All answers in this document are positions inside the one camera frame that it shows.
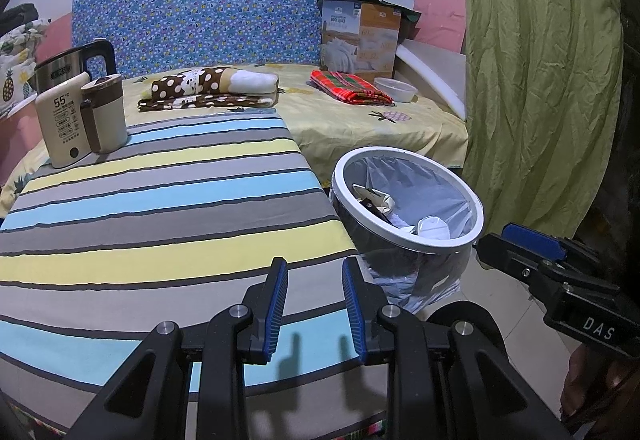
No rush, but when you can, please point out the brown and cream jug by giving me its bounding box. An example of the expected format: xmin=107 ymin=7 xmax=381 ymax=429
xmin=80 ymin=74 xmax=128 ymax=155

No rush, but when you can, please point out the boxed quilt package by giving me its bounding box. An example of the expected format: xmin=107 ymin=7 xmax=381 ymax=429
xmin=320 ymin=0 xmax=403 ymax=83

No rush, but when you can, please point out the person's right hand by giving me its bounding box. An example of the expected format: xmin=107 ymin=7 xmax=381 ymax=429
xmin=559 ymin=345 xmax=640 ymax=426

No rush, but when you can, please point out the yellow pineapple bedsheet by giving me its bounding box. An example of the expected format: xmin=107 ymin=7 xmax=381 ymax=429
xmin=0 ymin=62 xmax=470 ymax=221

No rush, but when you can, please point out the red and white milk carton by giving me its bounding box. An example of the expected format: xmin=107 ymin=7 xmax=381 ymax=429
xmin=352 ymin=183 xmax=397 ymax=221

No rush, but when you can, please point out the pineapple print bedding pile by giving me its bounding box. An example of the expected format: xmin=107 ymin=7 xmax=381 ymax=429
xmin=0 ymin=17 xmax=51 ymax=118

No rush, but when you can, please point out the translucent bin liner bag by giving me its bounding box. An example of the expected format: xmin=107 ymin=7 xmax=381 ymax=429
xmin=332 ymin=157 xmax=473 ymax=315

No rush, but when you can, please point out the black cloth bundle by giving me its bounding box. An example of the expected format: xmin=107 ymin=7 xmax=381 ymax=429
xmin=0 ymin=4 xmax=40 ymax=33

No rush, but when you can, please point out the pink padded bed edge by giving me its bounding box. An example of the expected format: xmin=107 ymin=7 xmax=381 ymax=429
xmin=0 ymin=112 xmax=37 ymax=181

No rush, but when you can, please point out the white rimmed trash bin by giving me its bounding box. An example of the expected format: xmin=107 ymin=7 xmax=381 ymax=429
xmin=330 ymin=147 xmax=485 ymax=315

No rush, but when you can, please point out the brown polka dot folded blanket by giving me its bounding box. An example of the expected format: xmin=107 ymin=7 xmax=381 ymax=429
xmin=137 ymin=90 xmax=278 ymax=113

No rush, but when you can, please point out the white padded bed edge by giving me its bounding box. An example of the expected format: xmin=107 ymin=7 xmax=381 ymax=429
xmin=395 ymin=42 xmax=468 ymax=121

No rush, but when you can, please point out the green curtain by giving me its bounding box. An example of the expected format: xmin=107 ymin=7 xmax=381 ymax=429
xmin=455 ymin=0 xmax=626 ymax=238

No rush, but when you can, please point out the white plastic bowl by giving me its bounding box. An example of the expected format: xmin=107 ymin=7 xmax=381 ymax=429
xmin=374 ymin=77 xmax=418 ymax=104

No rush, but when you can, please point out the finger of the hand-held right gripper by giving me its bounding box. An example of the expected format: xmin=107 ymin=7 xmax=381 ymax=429
xmin=501 ymin=222 xmax=576 ymax=261
xmin=476 ymin=232 xmax=553 ymax=293

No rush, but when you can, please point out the blue floral headboard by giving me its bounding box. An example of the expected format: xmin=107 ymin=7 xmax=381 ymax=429
xmin=71 ymin=0 xmax=373 ymax=76

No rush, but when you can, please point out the white yogurt cup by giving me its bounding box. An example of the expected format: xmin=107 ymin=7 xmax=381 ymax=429
xmin=416 ymin=216 xmax=449 ymax=241

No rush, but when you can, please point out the red plaid cloth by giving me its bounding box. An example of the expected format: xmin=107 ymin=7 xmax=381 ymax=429
xmin=309 ymin=70 xmax=395 ymax=106

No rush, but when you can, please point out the cream water warmer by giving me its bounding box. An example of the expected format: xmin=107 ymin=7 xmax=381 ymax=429
xmin=35 ymin=72 xmax=93 ymax=169

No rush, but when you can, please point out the stainless steel electric kettle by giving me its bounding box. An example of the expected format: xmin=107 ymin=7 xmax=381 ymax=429
xmin=34 ymin=38 xmax=118 ymax=95

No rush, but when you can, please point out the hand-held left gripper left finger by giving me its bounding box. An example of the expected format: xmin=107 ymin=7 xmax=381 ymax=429
xmin=85 ymin=257 xmax=290 ymax=440

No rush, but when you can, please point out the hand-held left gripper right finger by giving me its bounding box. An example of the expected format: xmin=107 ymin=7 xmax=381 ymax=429
xmin=341 ymin=257 xmax=571 ymax=440

